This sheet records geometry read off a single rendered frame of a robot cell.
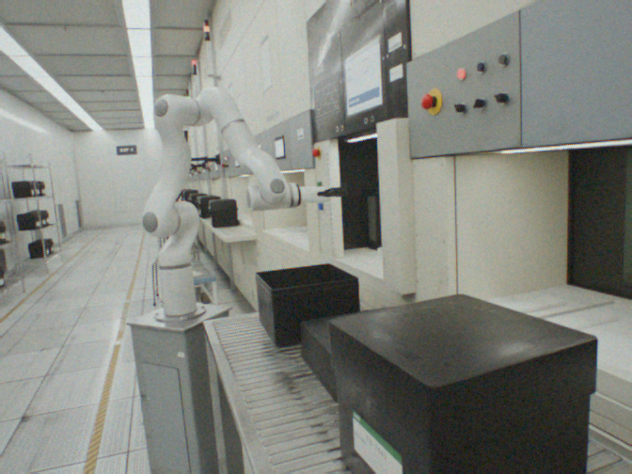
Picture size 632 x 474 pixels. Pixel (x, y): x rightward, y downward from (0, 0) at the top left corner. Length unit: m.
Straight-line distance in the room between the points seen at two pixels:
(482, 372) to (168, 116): 1.29
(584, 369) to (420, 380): 0.25
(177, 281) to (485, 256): 1.05
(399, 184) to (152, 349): 1.04
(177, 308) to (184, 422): 0.41
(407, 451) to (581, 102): 0.66
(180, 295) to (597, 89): 1.40
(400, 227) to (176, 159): 0.80
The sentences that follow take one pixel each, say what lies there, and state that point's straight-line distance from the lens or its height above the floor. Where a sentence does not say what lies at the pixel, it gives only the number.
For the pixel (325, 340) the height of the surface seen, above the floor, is 0.86.
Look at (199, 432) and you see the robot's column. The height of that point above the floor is 0.36.
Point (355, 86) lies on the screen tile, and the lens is 1.74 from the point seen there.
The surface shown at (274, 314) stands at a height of 0.86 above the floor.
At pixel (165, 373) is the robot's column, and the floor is 0.58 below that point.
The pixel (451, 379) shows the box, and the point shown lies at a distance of 0.56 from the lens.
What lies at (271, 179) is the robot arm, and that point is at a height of 1.25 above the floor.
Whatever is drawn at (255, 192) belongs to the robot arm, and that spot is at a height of 1.21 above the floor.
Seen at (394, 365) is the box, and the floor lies 1.01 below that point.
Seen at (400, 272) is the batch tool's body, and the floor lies 0.94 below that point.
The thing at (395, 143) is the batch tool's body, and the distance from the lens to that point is 1.37.
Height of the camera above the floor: 1.25
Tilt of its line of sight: 8 degrees down
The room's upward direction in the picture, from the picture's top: 4 degrees counter-clockwise
